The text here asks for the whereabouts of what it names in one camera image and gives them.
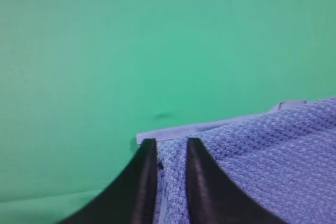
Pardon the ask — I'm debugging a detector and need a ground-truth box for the green backdrop cloth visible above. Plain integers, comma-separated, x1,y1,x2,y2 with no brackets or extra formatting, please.
1,0,335,223

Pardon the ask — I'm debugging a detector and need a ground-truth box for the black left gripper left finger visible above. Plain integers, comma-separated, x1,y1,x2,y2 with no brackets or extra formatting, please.
60,138,157,224

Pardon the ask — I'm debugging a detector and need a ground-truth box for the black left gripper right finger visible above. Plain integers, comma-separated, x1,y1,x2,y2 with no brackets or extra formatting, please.
185,138,285,224

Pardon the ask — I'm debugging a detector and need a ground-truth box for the blue waffle towel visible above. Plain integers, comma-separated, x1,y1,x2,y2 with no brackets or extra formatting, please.
136,98,335,223

